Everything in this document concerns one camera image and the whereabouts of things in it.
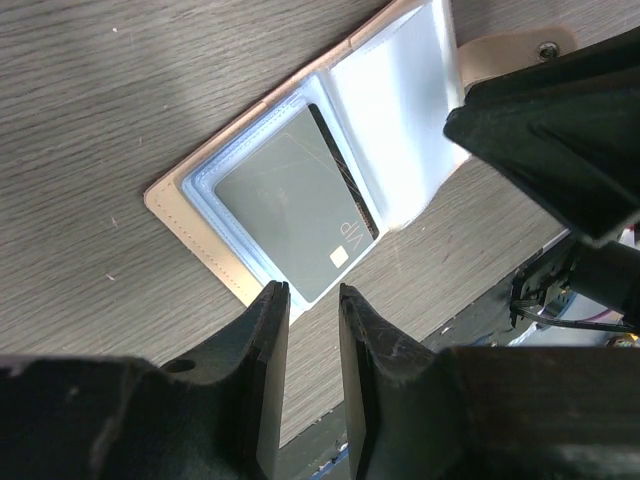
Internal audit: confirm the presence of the beige leather card holder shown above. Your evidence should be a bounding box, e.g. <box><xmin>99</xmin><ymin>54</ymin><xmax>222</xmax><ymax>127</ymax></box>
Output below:
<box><xmin>144</xmin><ymin>1</ymin><xmax>577</xmax><ymax>318</ymax></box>

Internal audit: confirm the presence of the dark grey VIP card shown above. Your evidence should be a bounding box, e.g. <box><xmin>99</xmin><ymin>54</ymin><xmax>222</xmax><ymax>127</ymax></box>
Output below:
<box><xmin>213</xmin><ymin>103</ymin><xmax>380</xmax><ymax>303</ymax></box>

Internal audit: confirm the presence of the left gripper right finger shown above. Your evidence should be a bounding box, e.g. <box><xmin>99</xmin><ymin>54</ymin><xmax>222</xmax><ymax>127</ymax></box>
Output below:
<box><xmin>338</xmin><ymin>285</ymin><xmax>639</xmax><ymax>479</ymax></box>

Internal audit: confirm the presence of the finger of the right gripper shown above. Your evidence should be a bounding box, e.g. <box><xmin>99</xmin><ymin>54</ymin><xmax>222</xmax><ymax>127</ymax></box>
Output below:
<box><xmin>444</xmin><ymin>26</ymin><xmax>639</xmax><ymax>246</ymax></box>

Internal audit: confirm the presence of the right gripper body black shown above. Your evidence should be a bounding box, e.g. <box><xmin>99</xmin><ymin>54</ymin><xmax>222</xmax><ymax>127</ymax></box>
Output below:
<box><xmin>509</xmin><ymin>233</ymin><xmax>639</xmax><ymax>330</ymax></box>

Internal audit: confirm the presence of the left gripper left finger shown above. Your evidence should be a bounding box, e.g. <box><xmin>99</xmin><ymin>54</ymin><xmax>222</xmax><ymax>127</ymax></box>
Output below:
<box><xmin>1</xmin><ymin>281</ymin><xmax>290</xmax><ymax>479</ymax></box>

